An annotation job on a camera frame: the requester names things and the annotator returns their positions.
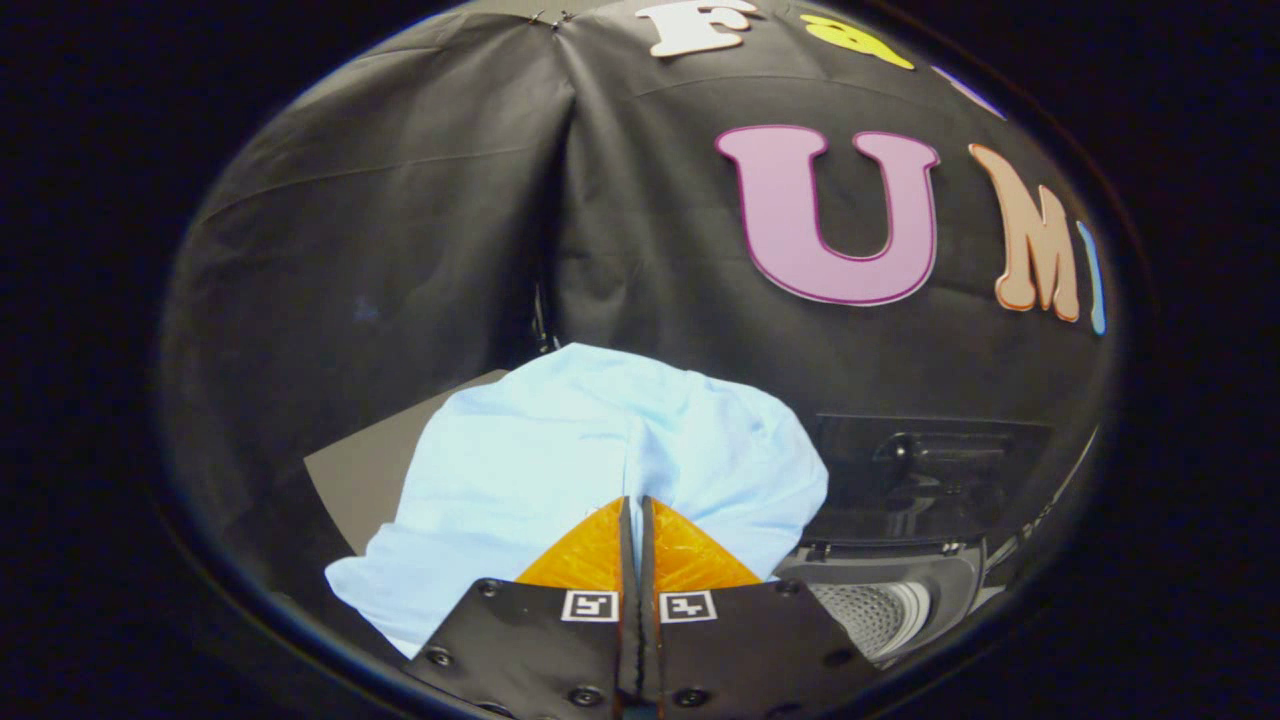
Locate beige and grey cabinet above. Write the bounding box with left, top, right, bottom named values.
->
left=303, top=368, right=513, bottom=557

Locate light blue shirt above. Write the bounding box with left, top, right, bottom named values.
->
left=325, top=343, right=831, bottom=659

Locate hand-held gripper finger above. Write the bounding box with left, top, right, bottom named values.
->
left=640, top=497, right=881, bottom=720
left=405, top=497, right=641, bottom=720

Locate dark washing machine lid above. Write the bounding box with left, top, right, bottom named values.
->
left=805, top=413, right=1056, bottom=549

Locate grey washing machine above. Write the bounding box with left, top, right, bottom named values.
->
left=772, top=535, right=1091, bottom=669

